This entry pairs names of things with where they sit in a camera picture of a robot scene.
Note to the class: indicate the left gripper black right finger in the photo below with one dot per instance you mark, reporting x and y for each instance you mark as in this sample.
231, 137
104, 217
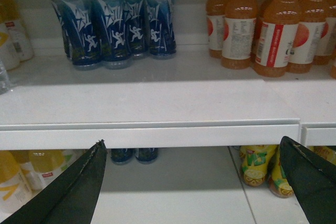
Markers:
312, 178

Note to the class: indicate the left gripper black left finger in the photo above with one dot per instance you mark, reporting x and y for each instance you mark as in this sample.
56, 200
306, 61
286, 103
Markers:
72, 197

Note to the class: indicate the blue bottle lower shelf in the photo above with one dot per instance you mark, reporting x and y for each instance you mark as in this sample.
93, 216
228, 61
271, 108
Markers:
121, 156
146, 155

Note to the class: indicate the adjacent white shelf board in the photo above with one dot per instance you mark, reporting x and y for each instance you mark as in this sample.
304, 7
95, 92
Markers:
312, 97

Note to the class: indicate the lemon tea bottle lower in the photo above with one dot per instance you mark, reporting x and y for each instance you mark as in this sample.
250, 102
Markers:
255, 163
277, 181

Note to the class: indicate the yellow juice bottle lower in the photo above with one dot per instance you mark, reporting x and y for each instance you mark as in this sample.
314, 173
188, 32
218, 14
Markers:
49, 164
15, 190

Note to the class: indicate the orange juice bottle front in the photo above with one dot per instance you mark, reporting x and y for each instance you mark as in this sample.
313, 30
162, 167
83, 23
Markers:
279, 26

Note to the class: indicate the orange juice bottle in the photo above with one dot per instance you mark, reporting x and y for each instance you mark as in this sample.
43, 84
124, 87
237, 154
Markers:
239, 27
215, 15
279, 26
313, 18

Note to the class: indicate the white yellow drink bottle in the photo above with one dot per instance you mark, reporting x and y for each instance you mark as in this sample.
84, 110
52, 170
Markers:
16, 30

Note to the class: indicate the blue sports drink bottle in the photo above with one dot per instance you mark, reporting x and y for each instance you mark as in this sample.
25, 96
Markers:
108, 18
162, 44
75, 17
135, 28

